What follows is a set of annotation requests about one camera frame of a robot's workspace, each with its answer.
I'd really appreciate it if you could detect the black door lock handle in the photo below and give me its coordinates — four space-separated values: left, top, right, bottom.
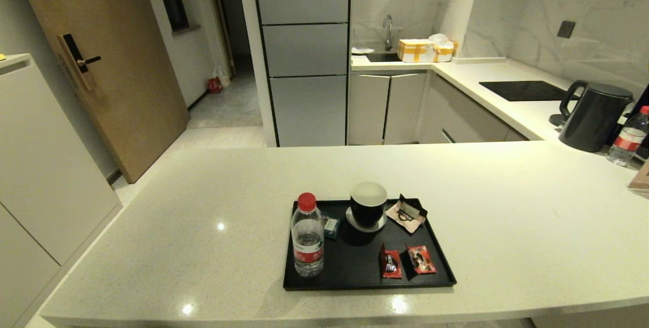
57 33 102 91

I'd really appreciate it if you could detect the white saucer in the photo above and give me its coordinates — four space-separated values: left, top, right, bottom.
346 207 388 233

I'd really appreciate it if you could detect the wooden entrance door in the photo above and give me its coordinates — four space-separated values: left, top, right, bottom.
12 0 190 184

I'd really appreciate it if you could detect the brown box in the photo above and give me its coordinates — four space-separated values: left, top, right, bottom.
627 160 649 197

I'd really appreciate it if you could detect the white side cabinet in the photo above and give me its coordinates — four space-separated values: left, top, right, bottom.
0 54 123 328

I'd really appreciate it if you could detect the red coffee sachet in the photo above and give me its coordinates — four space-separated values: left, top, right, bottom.
380 244 403 279
406 245 437 275

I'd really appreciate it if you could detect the black electric kettle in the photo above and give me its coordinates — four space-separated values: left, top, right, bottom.
550 81 635 153

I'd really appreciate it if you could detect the small teal packet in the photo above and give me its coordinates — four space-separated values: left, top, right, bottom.
322 216 340 240

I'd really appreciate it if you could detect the black induction hob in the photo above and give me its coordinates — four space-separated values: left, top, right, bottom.
479 81 577 102

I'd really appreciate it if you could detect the pink and black sachet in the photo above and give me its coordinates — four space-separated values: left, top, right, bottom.
385 194 428 234

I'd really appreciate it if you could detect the black rectangular tray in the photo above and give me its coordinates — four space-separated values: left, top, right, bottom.
283 198 457 291

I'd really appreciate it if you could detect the black cup white inside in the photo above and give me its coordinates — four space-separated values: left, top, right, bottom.
350 181 388 228

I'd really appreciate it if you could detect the cardboard box with yellow tape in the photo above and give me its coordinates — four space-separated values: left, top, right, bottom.
397 39 455 63

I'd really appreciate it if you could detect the grey cabinet door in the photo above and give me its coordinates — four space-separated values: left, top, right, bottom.
348 73 391 146
384 72 427 145

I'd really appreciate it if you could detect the chrome sink tap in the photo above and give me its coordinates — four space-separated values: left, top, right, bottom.
382 14 394 52

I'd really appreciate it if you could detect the grey tall refrigerator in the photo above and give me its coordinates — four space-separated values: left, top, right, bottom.
250 0 352 148

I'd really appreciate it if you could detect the red-capped water bottle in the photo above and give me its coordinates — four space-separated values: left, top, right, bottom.
606 105 649 167
291 192 325 278

